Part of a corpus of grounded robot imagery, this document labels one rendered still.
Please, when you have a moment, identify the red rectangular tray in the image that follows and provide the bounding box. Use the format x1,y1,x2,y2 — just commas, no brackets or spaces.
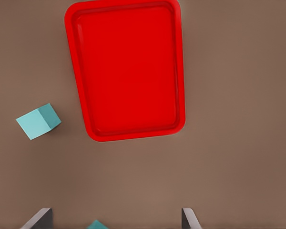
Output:
64,0,186,143

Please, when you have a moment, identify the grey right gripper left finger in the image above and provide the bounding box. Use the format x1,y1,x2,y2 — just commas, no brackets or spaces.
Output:
20,208,53,229

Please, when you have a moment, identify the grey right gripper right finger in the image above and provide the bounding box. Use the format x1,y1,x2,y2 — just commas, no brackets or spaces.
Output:
181,207,202,229

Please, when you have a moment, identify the teal cube block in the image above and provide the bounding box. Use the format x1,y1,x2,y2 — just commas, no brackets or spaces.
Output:
86,219,109,229
15,103,62,141

